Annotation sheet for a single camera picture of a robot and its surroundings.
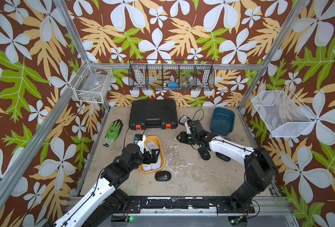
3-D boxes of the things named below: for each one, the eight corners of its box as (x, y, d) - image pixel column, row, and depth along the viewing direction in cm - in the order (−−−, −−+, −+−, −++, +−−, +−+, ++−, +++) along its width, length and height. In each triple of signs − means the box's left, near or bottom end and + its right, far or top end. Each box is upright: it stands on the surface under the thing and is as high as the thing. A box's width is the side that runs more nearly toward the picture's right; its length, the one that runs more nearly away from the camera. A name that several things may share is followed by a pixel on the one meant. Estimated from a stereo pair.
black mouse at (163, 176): (155, 181, 84) (154, 179, 82) (155, 172, 87) (155, 170, 85) (171, 181, 84) (171, 179, 82) (171, 172, 87) (171, 170, 85)
